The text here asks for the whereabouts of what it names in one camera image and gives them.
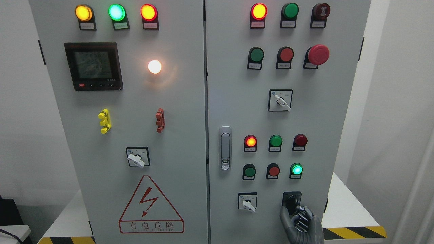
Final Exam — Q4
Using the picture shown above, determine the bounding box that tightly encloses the green indicator light middle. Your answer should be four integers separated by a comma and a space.
268, 134, 283, 152

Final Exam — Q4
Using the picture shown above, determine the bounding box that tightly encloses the red indicator light middle right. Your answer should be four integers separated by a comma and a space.
292, 134, 308, 151

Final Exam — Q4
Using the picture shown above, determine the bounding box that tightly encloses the green push button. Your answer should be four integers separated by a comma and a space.
243, 164, 256, 180
248, 47, 264, 70

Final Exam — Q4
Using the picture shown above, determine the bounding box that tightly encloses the red lit light right door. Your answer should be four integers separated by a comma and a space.
250, 3, 267, 29

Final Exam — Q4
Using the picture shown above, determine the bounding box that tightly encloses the white side table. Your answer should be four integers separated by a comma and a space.
0, 225, 32, 244

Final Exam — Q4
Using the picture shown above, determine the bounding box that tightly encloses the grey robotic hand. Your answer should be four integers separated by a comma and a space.
280, 206, 324, 244

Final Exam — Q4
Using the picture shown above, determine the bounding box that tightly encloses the red high voltage warning sticker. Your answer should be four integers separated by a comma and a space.
118, 175, 184, 234

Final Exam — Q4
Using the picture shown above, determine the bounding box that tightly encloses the green lit indicator light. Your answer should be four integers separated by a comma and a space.
107, 4, 130, 30

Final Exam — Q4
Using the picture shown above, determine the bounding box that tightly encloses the white glowing lamp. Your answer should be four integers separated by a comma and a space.
147, 60, 162, 74

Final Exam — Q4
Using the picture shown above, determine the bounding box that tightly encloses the black cable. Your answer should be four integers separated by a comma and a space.
0, 229, 24, 243

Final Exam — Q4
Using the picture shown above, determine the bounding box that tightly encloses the green indicator light top right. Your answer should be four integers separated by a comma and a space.
280, 3, 299, 29

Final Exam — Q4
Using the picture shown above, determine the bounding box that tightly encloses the red-rimmed lit indicator light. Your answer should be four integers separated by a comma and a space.
140, 4, 159, 30

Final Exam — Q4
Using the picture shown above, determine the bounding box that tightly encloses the red push button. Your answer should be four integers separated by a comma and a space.
265, 163, 280, 180
276, 46, 294, 70

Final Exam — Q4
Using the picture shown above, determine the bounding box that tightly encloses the black digital power meter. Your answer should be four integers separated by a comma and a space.
64, 42, 123, 91

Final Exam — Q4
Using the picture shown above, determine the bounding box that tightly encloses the yellow terminal connector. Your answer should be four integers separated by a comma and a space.
98, 109, 111, 134

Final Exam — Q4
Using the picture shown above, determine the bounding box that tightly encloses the silver door latch handle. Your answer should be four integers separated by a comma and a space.
219, 126, 232, 170

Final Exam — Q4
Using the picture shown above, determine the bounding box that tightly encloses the white platform with hazard stripes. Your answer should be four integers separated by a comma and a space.
39, 174, 387, 244

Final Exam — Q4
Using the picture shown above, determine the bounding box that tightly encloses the red push button lower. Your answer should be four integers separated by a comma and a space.
265, 163, 280, 180

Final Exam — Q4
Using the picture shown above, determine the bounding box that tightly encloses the yellow indicator light top left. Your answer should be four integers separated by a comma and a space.
75, 4, 96, 31

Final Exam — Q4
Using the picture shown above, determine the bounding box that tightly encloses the green light lower right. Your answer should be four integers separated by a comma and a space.
289, 163, 303, 179

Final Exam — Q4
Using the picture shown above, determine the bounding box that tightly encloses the red terminal connector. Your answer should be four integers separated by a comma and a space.
155, 108, 165, 133

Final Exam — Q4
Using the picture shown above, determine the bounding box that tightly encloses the red emergency stop mushroom button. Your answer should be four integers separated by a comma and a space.
303, 44, 330, 70

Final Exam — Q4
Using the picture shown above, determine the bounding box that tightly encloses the green push button upper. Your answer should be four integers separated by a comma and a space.
248, 47, 264, 70

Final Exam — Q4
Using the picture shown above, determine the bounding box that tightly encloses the red push button upper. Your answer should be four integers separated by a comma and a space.
276, 46, 294, 70

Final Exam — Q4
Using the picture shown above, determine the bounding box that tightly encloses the dark red buzzer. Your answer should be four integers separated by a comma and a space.
310, 3, 331, 29

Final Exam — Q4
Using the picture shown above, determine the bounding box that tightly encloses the upper right selector switch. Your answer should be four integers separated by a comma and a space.
267, 89, 293, 112

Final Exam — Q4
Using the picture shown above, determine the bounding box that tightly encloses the grey electrical control cabinet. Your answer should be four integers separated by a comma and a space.
29, 0, 371, 244

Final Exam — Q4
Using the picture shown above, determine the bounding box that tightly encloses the black rotary knob switch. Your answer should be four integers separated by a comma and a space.
282, 191, 302, 208

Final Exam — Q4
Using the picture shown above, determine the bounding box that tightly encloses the green push button lower left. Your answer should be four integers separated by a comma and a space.
243, 164, 256, 180

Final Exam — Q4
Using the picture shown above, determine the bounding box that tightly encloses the lower white selector switch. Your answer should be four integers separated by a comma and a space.
238, 192, 257, 214

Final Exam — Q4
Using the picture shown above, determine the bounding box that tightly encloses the left door selector switch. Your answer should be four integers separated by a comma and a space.
126, 146, 150, 168

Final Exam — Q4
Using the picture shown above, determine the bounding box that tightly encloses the red lit light middle left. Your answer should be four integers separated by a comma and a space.
244, 135, 257, 153

